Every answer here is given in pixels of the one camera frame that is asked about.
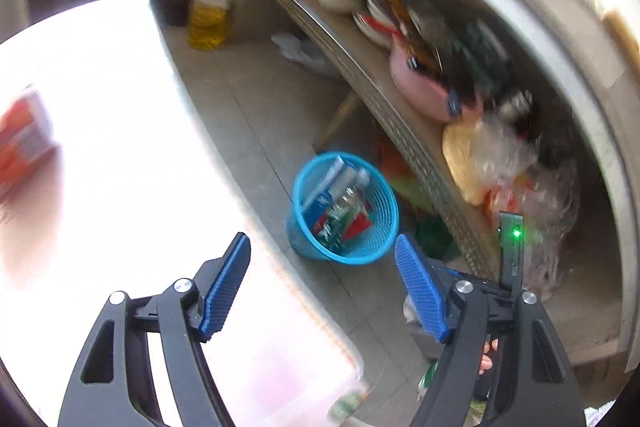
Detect yellow cooking oil bottle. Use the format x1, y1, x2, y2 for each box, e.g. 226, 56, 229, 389
187, 0, 232, 52

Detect clear plastic bag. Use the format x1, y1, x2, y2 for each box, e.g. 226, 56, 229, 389
475, 112, 576, 303

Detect green packet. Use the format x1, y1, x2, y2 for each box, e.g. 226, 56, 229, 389
417, 359, 441, 400

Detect blue drink carton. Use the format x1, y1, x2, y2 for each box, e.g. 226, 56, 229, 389
300, 154, 371, 220

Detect colourful bags under shelf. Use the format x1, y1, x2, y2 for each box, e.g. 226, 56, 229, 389
377, 137, 461, 258

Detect red drink carton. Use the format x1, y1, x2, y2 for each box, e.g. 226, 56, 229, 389
0, 89, 56, 188

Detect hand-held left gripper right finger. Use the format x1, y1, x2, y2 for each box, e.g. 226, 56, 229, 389
394, 233, 587, 427

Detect blue plastic waste basket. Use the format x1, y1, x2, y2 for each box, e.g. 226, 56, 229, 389
286, 151, 400, 267

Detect crumpled white floor bag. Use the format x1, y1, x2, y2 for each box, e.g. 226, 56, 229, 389
271, 33, 341, 80

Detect person's right hand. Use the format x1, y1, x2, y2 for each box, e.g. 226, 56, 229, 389
477, 339, 501, 375

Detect wooden shelf leg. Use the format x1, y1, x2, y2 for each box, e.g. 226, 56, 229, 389
312, 94, 363, 150

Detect green can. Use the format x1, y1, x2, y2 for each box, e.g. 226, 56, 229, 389
327, 389, 371, 423

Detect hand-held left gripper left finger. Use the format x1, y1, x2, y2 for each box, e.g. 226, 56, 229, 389
57, 232, 252, 427

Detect pink plastic basin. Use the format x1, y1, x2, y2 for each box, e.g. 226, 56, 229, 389
390, 42, 483, 122

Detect green red wrapper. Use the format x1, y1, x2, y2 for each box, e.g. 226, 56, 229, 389
312, 202, 373, 250

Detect yellow round food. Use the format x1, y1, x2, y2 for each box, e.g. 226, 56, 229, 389
442, 119, 496, 206

